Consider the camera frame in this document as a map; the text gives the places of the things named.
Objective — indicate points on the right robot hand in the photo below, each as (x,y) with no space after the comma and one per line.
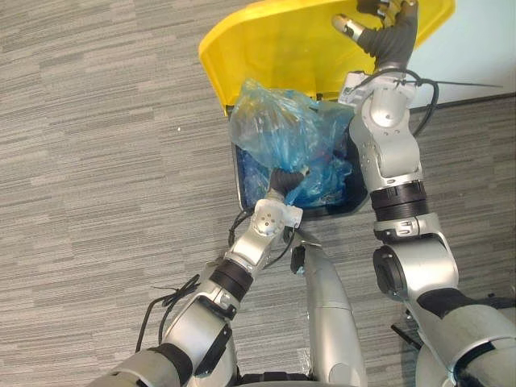
(389,40)

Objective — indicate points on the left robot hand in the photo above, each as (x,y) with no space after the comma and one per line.
(284,181)

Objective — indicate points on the blue plastic rubbish bag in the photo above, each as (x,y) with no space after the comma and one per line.
(278,129)

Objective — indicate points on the yellow trash can lid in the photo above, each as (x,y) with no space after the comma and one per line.
(282,44)

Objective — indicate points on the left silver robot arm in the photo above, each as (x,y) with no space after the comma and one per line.
(242,258)

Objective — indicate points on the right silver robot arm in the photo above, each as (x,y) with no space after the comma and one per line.
(397,161)

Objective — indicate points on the dark large trash can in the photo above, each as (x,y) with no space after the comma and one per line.
(356,197)

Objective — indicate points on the black zip tie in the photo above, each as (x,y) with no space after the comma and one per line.
(463,84)

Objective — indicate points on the silver robot leg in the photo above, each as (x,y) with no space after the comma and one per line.
(330,306)

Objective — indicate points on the dark robot torso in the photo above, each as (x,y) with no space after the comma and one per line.
(270,379)

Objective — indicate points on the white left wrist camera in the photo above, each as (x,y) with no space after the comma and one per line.
(293,213)

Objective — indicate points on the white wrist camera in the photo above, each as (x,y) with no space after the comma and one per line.
(293,213)
(352,90)

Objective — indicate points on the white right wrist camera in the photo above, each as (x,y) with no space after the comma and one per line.
(352,90)

